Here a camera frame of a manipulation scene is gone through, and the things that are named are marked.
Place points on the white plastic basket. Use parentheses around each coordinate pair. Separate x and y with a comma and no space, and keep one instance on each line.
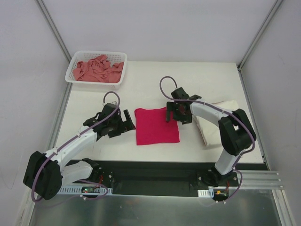
(86,55)

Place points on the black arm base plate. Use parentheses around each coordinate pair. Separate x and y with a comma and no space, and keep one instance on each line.
(179,179)

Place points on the white cable duct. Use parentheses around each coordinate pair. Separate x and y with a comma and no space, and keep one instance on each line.
(84,190)
(206,193)

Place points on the folded white t shirt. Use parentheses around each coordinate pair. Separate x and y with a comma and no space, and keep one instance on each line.
(209,132)

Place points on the aluminium front rail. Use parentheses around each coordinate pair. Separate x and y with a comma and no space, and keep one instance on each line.
(249,178)

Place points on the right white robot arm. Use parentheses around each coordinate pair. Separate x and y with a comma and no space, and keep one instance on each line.
(235,129)

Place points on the left white cable duct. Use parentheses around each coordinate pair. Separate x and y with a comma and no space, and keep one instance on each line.
(84,190)

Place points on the left corner aluminium post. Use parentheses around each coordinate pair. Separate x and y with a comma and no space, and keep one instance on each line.
(47,16)

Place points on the right white cable duct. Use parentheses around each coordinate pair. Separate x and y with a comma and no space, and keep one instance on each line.
(206,193)

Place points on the right corner aluminium post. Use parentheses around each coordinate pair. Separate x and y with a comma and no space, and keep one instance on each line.
(266,22)

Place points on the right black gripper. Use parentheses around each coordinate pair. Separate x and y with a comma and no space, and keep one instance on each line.
(173,111)

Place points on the corner aluminium post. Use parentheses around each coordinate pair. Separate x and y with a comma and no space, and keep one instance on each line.
(47,16)
(266,22)

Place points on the salmon pink t shirt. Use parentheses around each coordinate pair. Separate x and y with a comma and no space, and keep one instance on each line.
(98,69)

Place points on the magenta t shirt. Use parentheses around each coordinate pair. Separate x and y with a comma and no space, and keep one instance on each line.
(152,127)

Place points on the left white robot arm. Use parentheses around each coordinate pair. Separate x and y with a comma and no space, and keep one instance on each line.
(47,172)

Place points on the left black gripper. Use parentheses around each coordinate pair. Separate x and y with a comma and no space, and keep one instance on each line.
(122,125)

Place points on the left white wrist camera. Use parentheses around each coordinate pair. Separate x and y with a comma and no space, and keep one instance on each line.
(113,102)

